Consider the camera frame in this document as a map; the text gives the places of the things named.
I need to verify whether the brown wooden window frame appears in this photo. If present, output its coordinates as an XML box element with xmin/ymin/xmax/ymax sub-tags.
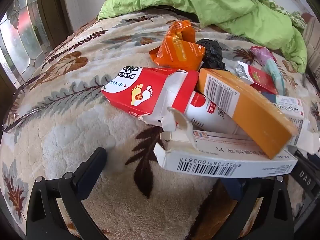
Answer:
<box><xmin>35</xmin><ymin>0</ymin><xmax>73</xmax><ymax>48</ymax></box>

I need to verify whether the red cigarette pack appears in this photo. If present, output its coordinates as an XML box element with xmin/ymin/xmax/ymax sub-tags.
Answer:
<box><xmin>235</xmin><ymin>61</ymin><xmax>278</xmax><ymax>95</ymax></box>

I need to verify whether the black plastic bag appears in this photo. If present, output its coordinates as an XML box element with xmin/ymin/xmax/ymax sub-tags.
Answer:
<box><xmin>196</xmin><ymin>38</ymin><xmax>227</xmax><ymax>71</ymax></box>

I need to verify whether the stained glass window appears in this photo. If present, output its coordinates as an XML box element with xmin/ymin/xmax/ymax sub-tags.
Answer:
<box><xmin>0</xmin><ymin>0</ymin><xmax>50</xmax><ymax>85</ymax></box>

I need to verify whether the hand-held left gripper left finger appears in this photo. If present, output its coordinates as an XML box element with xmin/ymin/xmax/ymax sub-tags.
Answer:
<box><xmin>26</xmin><ymin>147</ymin><xmax>108</xmax><ymax>240</ymax></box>

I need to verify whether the small white medicine box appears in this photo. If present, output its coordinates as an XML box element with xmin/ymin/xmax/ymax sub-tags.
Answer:
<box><xmin>261</xmin><ymin>92</ymin><xmax>312</xmax><ymax>153</ymax></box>

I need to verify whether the long white barcode box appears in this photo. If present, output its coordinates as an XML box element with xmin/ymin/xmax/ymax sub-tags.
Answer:
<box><xmin>153</xmin><ymin>129</ymin><xmax>298</xmax><ymax>178</ymax></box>

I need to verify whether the leaf print blanket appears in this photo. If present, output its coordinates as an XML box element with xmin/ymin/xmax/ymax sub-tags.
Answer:
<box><xmin>0</xmin><ymin>11</ymin><xmax>320</xmax><ymax>240</ymax></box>

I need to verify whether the orange cardboard box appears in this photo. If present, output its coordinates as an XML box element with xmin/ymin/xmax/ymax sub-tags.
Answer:
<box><xmin>197</xmin><ymin>68</ymin><xmax>298</xmax><ymax>160</ymax></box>

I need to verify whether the pink and red wrapper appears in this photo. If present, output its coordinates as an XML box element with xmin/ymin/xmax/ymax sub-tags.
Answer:
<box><xmin>250</xmin><ymin>46</ymin><xmax>277</xmax><ymax>65</ymax></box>

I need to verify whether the striped floral pillow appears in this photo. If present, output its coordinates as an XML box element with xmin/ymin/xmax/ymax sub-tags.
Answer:
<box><xmin>301</xmin><ymin>12</ymin><xmax>320</xmax><ymax>73</ymax></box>

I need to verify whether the red and white torn carton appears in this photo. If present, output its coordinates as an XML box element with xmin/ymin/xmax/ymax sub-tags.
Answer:
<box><xmin>101</xmin><ymin>66</ymin><xmax>199</xmax><ymax>132</ymax></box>

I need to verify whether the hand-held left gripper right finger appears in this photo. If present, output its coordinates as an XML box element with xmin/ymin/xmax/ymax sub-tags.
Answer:
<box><xmin>220</xmin><ymin>176</ymin><xmax>295</xmax><ymax>240</ymax></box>

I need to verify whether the green duvet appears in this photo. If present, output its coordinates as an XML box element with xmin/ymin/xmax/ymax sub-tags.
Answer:
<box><xmin>97</xmin><ymin>0</ymin><xmax>308</xmax><ymax>73</ymax></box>

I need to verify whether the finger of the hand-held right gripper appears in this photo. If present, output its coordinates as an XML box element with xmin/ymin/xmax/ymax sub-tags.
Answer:
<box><xmin>308</xmin><ymin>132</ymin><xmax>320</xmax><ymax>155</ymax></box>

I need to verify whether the orange crumpled packet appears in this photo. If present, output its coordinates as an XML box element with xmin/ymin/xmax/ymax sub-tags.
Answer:
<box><xmin>149</xmin><ymin>20</ymin><xmax>206</xmax><ymax>71</ymax></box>

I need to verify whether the white tube with red label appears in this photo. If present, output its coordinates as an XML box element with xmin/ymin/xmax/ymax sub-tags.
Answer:
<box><xmin>184</xmin><ymin>91</ymin><xmax>247</xmax><ymax>135</ymax></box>

